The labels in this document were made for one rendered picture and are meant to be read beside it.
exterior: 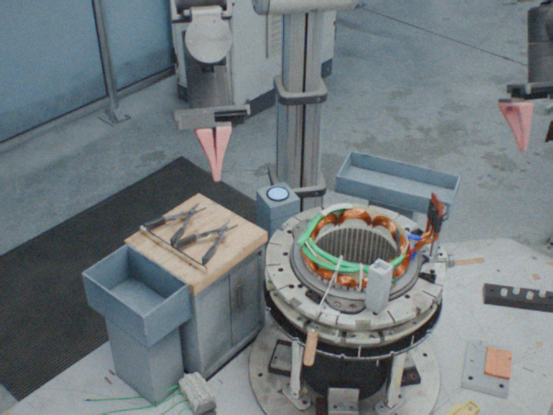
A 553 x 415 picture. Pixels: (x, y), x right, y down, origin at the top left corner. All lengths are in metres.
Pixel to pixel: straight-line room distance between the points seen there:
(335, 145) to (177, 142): 0.78
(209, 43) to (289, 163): 0.84
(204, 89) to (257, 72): 2.72
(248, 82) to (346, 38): 1.15
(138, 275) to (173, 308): 0.15
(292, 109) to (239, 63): 1.94
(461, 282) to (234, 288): 0.59
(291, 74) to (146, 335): 0.66
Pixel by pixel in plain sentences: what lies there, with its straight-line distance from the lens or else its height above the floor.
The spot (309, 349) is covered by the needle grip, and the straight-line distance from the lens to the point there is 1.23.
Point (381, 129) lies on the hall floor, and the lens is 3.74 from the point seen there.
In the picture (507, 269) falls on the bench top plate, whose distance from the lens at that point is 1.83.
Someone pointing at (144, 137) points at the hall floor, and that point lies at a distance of 3.68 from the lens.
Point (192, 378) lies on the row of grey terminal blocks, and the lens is 1.47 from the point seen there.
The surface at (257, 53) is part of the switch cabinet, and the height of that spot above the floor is 0.36.
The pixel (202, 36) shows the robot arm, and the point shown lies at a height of 1.59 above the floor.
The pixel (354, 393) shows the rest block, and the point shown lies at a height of 0.86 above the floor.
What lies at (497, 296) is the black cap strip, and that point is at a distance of 1.72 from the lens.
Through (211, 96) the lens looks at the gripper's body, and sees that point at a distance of 0.97.
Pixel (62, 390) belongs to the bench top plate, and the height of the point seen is 0.78.
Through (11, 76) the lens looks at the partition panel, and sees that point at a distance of 3.45.
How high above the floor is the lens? 1.97
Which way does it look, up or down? 39 degrees down
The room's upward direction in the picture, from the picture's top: straight up
